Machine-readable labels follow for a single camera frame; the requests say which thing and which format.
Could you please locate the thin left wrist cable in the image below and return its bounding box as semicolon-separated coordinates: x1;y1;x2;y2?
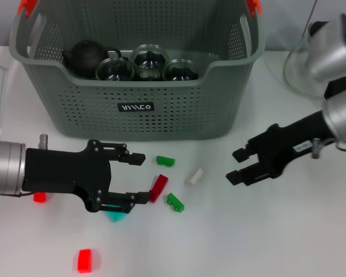
0;191;28;199

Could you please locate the long dark red block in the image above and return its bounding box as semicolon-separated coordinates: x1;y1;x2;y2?
149;174;170;203

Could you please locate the glass teacup with black base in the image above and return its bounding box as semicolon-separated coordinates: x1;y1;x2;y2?
131;43;170;82
95;57;135;82
162;59;199;82

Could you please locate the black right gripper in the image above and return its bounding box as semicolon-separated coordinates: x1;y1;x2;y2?
225;111;335;187

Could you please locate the orange bin handle clip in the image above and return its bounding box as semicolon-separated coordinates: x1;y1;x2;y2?
18;0;39;17
246;0;262;15

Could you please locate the teal square block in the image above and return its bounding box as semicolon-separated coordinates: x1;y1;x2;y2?
104;203;128;223

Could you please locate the bright red block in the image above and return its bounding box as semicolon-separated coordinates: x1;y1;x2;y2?
76;248;93;274

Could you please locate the glass carafe with black handle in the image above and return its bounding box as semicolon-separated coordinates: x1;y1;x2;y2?
283;20;346;100

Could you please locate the white toy block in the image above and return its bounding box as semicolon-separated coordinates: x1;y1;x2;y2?
184;168;205;186

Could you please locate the green toy block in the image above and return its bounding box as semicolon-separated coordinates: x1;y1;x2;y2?
166;192;185;213
156;155;176;168

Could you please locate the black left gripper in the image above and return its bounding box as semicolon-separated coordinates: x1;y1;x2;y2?
21;139;152;214

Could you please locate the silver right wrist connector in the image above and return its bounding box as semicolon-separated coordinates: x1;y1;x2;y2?
311;137;324;159

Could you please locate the grey perforated storage bin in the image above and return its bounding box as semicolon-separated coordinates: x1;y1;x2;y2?
8;0;266;142

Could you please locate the black clay teapot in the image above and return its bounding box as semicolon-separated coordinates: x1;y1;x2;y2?
62;39;122;78

